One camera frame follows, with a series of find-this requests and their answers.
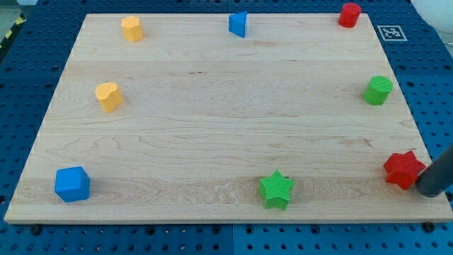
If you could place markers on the red star block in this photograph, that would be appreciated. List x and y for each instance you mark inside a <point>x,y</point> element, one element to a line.
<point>403,169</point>

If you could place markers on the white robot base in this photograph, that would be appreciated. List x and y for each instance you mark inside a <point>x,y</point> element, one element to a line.
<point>437,13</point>

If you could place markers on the green star block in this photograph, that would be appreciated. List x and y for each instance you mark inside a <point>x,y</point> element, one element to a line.
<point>275,191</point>

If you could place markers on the wooden board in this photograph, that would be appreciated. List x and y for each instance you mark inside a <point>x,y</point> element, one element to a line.
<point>206,115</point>

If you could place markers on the blue triangle block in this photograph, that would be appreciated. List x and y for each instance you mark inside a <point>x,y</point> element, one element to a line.
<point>237,23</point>

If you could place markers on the yellow heart block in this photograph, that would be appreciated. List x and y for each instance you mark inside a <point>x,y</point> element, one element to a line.
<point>109,96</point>

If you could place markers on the yellow hexagon block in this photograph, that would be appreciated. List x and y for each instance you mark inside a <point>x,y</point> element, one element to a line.
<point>132,28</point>

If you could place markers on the green cylinder block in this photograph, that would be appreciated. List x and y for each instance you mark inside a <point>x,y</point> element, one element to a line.
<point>377,91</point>

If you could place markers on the blue cube block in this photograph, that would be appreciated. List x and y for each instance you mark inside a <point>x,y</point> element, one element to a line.
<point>72,184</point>

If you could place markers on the red cylinder block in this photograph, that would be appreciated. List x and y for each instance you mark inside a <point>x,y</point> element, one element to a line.
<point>349,15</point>

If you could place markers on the white fiducial marker tag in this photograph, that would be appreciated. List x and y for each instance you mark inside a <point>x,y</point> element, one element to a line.
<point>392,33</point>

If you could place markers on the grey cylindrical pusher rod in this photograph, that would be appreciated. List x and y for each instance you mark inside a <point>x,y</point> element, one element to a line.
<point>437,177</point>

